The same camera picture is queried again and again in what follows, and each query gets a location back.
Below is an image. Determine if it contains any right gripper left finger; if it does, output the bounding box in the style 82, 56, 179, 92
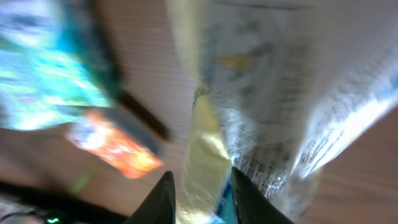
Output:
123, 171, 176, 224

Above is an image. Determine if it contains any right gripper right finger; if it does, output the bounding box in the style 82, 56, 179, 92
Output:
231, 167, 294, 224

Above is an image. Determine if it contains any orange small snack pack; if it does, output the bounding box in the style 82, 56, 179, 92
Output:
67, 110, 163, 179

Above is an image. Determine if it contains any large white snack bag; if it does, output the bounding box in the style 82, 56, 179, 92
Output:
167, 0, 397, 223

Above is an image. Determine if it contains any small teal tissue pack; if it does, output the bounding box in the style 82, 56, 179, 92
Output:
1, 0, 121, 131

